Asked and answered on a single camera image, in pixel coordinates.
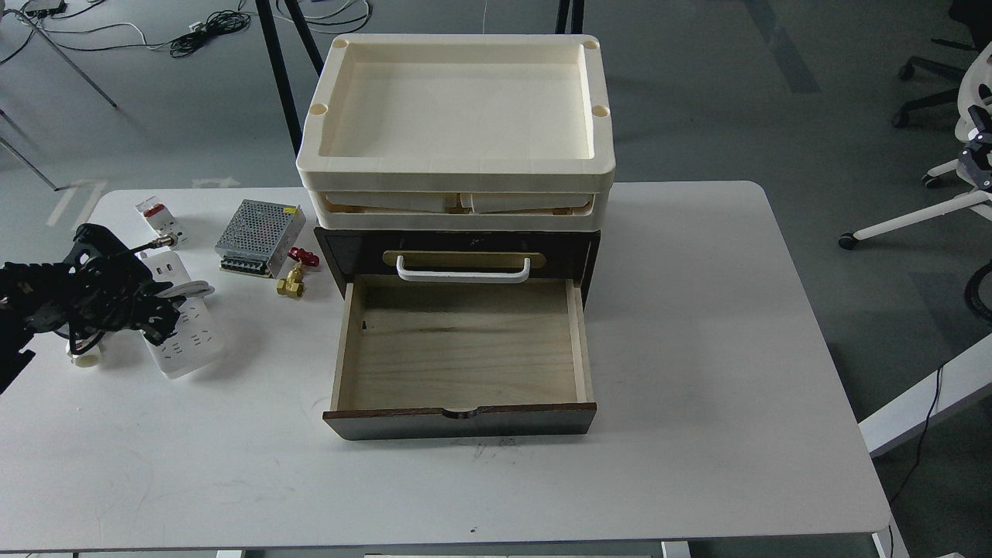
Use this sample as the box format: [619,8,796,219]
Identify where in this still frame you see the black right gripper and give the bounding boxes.
[958,105,991,191]

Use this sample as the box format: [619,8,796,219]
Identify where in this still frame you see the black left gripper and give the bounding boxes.
[59,223,183,350]

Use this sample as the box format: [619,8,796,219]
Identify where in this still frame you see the white power strip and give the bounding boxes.
[139,250,226,379]

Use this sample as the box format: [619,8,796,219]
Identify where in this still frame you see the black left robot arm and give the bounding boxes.
[1,223,187,390]

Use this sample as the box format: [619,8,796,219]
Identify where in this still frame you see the white plastic pipe valve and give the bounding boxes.
[65,343,102,368]

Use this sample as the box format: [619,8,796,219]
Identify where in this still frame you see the white office chair base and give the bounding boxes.
[838,43,992,250]

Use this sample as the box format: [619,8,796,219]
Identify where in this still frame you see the metal mesh power supply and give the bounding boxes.
[214,200,307,278]

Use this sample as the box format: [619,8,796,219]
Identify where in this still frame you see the cream plastic lower tray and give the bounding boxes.
[308,188,611,232]

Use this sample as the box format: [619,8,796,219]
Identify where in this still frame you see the cream plastic tray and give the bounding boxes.
[308,188,611,232]
[295,34,616,194]

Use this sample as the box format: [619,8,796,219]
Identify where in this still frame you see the open wooden drawer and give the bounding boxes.
[323,276,598,441]

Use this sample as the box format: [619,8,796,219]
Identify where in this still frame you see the cream plastic top tray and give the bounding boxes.
[295,34,616,194]

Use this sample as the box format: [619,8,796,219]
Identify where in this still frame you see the white circuit breaker red switch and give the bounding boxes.
[136,195,189,248]

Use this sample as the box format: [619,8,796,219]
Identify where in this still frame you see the brass valve red handle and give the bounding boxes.
[276,246,320,299]

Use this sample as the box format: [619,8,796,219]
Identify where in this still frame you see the black hanging cable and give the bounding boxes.
[886,364,943,505]

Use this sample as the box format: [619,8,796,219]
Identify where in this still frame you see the white table frame beam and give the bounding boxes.
[859,335,991,458]

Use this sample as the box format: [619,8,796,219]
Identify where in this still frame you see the white drawer handle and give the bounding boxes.
[394,255,532,284]

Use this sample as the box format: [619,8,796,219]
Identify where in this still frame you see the black floor cables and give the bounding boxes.
[0,0,373,67]

